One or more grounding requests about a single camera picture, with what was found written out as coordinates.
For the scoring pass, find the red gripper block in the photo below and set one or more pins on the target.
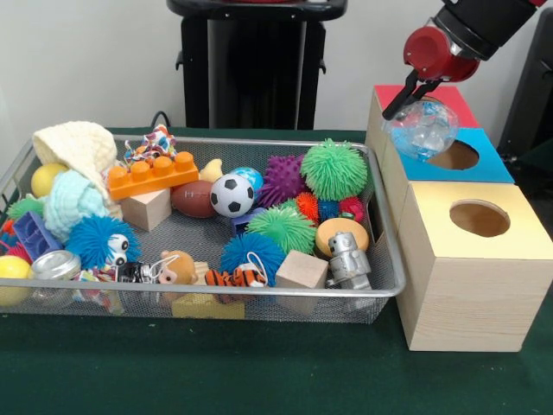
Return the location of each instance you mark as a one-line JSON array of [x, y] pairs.
[[436, 54]]

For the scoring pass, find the clear plastic packet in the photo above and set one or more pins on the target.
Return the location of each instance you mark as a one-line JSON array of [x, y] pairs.
[[423, 130]]

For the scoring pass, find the globe print ball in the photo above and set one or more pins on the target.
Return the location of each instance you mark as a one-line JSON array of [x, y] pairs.
[[252, 177]]

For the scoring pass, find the small wooden block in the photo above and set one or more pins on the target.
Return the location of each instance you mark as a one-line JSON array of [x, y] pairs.
[[145, 209], [301, 270]]

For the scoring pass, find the cream knitted cloth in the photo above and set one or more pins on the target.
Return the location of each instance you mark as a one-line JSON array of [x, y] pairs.
[[78, 147]]

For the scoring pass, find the light teal knitted cloth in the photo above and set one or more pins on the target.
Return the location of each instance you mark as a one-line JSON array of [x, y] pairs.
[[73, 201]]

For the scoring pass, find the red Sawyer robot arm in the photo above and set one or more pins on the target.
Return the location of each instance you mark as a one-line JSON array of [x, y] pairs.
[[492, 22]]

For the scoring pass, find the shallow clear mesh bin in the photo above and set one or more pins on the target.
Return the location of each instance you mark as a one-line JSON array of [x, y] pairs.
[[384, 290]]

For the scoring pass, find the wooden box with three holes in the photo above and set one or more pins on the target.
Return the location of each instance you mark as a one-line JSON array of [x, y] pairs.
[[467, 294]]

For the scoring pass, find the green furry ball with eyes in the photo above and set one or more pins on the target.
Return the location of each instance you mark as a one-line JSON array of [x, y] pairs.
[[334, 169]]

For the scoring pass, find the black chair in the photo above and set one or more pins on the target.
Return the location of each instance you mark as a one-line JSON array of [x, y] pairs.
[[531, 104]]

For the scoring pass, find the purple spiky ball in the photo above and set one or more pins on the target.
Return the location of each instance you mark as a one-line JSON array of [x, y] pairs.
[[285, 177]]

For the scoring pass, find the toy hamburger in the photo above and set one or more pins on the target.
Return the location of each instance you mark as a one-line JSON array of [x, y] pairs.
[[341, 232]]

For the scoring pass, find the silver toy robot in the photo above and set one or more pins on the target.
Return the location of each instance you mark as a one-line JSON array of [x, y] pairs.
[[348, 259]]

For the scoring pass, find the green spiky ball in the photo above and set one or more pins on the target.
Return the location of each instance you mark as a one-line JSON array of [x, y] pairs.
[[283, 229]]

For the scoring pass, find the black and white soccer ball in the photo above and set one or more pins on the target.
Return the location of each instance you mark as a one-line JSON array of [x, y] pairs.
[[232, 195]]

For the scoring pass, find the purple toy block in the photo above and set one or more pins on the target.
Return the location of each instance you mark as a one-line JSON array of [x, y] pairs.
[[242, 222]]

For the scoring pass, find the small brown basketball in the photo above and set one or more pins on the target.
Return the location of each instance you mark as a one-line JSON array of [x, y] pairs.
[[192, 199]]

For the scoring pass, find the orange toy building block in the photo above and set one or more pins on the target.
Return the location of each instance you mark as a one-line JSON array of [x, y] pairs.
[[154, 175]]

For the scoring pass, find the dark green table cloth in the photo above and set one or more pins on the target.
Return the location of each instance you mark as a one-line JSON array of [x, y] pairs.
[[259, 372]]

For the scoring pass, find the blue spiky ball with eyes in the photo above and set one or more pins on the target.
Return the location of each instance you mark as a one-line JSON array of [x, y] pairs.
[[95, 240]]

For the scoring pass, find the yellow smiley face ball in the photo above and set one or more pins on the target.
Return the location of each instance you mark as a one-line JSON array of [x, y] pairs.
[[47, 178]]

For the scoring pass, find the silver metal can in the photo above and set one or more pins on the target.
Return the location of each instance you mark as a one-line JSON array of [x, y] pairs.
[[54, 264]]

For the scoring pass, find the plain yellow ball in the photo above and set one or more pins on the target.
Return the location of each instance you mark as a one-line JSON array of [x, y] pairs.
[[12, 278]]

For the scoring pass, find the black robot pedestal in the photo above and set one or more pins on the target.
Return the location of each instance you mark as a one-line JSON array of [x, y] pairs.
[[251, 69]]

